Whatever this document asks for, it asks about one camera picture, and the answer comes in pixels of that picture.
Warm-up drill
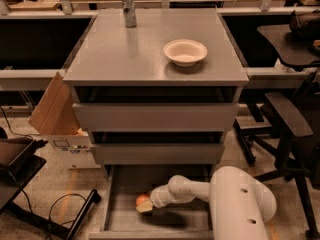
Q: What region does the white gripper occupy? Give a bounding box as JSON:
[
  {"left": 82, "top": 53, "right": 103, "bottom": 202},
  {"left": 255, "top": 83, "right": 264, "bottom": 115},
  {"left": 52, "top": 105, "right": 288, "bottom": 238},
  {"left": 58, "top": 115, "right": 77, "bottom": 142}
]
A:
[{"left": 136, "top": 185, "right": 173, "bottom": 213}]

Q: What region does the orange fruit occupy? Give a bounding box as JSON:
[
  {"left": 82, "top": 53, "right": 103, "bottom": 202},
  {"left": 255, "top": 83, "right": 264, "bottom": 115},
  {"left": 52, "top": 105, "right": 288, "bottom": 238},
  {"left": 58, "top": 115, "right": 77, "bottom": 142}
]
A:
[{"left": 136, "top": 194, "right": 150, "bottom": 206}]

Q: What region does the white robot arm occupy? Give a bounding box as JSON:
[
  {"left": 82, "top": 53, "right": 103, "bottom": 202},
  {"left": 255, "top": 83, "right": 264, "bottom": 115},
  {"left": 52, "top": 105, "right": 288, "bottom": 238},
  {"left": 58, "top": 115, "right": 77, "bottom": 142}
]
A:
[{"left": 136, "top": 166, "right": 277, "bottom": 240}]

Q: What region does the grey open bottom drawer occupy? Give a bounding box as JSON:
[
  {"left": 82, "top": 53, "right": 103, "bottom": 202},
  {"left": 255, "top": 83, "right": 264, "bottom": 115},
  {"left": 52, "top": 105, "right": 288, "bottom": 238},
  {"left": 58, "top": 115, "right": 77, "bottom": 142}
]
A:
[{"left": 89, "top": 165, "right": 213, "bottom": 240}]

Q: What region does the grey middle drawer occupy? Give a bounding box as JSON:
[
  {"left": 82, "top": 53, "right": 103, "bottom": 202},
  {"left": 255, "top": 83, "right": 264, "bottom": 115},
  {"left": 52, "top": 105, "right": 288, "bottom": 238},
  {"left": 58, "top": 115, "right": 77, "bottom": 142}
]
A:
[{"left": 91, "top": 143, "right": 225, "bottom": 165}]

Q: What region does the grey drawer cabinet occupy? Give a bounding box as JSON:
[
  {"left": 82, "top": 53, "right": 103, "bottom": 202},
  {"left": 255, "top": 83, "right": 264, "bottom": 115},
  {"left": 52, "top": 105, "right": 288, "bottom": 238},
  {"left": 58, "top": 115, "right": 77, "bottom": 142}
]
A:
[{"left": 62, "top": 8, "right": 250, "bottom": 182}]

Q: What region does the grey top drawer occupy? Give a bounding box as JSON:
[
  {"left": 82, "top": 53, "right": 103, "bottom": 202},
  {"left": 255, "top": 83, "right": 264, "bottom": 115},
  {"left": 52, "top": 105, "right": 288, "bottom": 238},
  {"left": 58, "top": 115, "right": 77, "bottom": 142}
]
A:
[{"left": 73, "top": 103, "right": 238, "bottom": 132}]

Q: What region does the brown cardboard box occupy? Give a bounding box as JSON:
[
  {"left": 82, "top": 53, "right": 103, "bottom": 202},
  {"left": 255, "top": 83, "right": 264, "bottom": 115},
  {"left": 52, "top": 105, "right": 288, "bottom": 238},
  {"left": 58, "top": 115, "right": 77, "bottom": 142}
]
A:
[{"left": 28, "top": 73, "right": 99, "bottom": 169}]

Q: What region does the black stand with base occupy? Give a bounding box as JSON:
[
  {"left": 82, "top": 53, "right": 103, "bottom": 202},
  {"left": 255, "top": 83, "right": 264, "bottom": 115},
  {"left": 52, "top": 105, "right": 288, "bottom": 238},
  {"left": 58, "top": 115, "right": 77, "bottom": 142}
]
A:
[{"left": 0, "top": 127, "right": 102, "bottom": 240}]

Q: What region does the white paper bowl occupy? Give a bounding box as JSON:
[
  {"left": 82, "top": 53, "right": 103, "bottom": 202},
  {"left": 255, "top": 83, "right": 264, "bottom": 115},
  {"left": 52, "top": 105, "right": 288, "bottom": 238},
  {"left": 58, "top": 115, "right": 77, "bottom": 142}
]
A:
[{"left": 163, "top": 39, "right": 207, "bottom": 67}]

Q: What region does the black office chair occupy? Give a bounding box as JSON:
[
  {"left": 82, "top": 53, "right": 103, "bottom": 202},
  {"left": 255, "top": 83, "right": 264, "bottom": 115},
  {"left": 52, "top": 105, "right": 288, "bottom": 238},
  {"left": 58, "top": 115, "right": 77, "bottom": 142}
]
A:
[{"left": 234, "top": 71, "right": 320, "bottom": 240}]

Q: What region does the silver drink can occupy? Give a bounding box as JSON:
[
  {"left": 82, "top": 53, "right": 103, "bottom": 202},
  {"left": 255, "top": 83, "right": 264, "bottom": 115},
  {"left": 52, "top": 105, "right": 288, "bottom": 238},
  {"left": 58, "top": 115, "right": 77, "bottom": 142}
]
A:
[{"left": 122, "top": 0, "right": 137, "bottom": 28}]

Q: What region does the black floor cable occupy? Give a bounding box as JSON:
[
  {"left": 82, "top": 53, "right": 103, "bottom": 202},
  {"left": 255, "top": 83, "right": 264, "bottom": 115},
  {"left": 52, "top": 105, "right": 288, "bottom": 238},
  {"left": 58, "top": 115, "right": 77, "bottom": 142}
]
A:
[{"left": 44, "top": 193, "right": 88, "bottom": 240}]

